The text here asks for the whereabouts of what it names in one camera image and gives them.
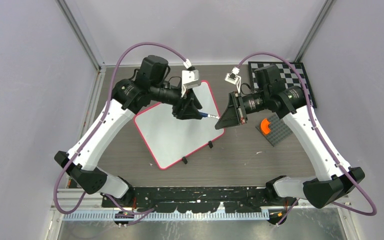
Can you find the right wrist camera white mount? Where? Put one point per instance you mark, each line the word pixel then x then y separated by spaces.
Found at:
pixel 234 78

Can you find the white slotted cable duct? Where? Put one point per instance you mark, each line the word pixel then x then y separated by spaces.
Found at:
pixel 219 215

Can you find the white marker blue cap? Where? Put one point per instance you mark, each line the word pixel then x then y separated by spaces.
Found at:
pixel 207 115

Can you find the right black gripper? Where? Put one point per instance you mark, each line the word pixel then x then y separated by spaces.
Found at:
pixel 233 115

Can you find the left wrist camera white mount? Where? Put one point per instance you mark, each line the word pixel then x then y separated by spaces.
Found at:
pixel 189 80

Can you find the orange curved block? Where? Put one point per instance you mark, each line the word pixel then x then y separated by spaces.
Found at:
pixel 265 127

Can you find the black board stop left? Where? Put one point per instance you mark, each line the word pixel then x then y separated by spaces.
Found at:
pixel 184 160

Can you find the aluminium frame rail front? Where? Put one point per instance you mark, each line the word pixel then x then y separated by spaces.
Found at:
pixel 69 197

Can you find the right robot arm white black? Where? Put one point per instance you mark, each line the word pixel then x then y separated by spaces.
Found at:
pixel 334 176

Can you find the grey lego baseplate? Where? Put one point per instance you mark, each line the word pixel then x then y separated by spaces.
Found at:
pixel 279 130

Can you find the black white checkerboard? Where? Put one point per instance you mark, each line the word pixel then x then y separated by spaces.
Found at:
pixel 290 78

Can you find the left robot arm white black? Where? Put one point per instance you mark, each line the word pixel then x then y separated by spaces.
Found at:
pixel 127 98

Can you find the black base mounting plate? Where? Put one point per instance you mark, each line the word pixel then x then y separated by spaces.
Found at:
pixel 198 200

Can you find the white whiteboard pink rim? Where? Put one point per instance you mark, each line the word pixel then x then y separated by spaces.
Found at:
pixel 170 140

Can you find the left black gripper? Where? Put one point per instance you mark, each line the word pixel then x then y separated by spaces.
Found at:
pixel 187 107

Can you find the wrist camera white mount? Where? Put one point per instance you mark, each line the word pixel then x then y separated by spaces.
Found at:
pixel 189 80
pixel 234 78

